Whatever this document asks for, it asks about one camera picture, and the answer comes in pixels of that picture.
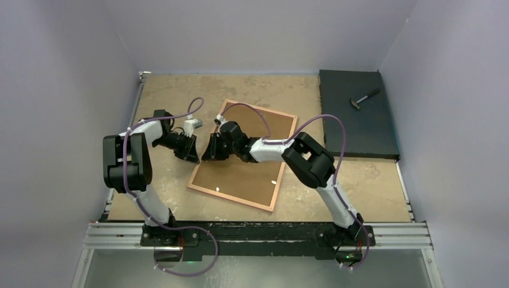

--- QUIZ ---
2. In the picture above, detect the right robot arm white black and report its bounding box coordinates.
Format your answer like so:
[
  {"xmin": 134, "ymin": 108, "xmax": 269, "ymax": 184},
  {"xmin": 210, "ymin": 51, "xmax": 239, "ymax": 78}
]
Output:
[{"xmin": 202, "ymin": 121, "xmax": 374, "ymax": 247}]

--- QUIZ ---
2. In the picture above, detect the black flat board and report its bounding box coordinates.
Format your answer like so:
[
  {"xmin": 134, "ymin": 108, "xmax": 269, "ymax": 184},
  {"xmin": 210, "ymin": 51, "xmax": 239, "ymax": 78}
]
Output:
[{"xmin": 319, "ymin": 70, "xmax": 400, "ymax": 161}]

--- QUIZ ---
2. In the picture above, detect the aluminium rail frame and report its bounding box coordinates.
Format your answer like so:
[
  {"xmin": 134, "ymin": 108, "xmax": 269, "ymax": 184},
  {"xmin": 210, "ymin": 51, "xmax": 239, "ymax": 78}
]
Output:
[{"xmin": 76, "ymin": 74, "xmax": 443, "ymax": 287}]

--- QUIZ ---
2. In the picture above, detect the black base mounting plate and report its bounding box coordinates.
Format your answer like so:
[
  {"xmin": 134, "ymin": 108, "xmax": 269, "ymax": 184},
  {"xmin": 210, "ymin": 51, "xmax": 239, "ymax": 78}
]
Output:
[{"xmin": 140, "ymin": 220, "xmax": 376, "ymax": 262}]

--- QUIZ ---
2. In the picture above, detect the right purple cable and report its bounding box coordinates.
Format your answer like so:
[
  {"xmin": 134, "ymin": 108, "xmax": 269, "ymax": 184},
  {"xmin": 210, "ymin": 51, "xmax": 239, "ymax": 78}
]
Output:
[{"xmin": 214, "ymin": 102, "xmax": 372, "ymax": 271}]

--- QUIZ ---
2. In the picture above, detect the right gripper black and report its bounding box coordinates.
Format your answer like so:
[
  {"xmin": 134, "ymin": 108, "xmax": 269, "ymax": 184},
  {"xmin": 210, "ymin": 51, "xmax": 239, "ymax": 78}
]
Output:
[{"xmin": 202, "ymin": 133, "xmax": 238, "ymax": 161}]

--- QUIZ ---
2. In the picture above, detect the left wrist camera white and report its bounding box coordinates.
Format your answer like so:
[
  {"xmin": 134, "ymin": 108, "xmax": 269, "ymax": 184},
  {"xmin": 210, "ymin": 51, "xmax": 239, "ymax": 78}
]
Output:
[{"xmin": 182, "ymin": 118, "xmax": 203, "ymax": 137}]

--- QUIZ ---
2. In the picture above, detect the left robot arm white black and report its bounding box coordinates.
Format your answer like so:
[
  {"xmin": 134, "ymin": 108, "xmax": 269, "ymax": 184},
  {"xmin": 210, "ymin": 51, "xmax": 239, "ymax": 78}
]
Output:
[{"xmin": 102, "ymin": 110, "xmax": 202, "ymax": 245}]

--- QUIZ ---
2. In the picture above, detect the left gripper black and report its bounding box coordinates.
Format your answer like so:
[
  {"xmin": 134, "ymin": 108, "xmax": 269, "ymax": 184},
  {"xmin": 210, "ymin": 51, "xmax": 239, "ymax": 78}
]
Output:
[{"xmin": 152, "ymin": 131, "xmax": 200, "ymax": 164}]

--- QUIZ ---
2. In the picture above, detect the small hammer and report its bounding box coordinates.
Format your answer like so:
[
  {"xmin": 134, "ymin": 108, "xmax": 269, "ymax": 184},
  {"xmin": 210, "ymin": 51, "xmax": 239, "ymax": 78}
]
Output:
[{"xmin": 350, "ymin": 88, "xmax": 381, "ymax": 110}]

